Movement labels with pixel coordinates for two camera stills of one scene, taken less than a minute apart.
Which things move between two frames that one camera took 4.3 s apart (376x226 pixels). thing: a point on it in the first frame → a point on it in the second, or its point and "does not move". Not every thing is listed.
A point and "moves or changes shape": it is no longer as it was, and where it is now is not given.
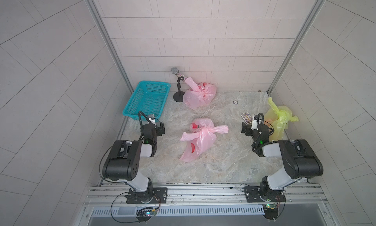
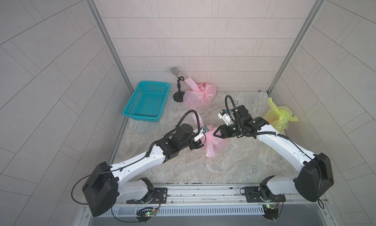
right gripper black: x=244 y=126 → x=223 y=132
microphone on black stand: x=178 y=96 does not move
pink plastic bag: x=201 y=138 moves or changes shape
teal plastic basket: x=149 y=98 does not move
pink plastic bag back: x=199 y=94 does not move
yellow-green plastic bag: x=277 y=118 does not move
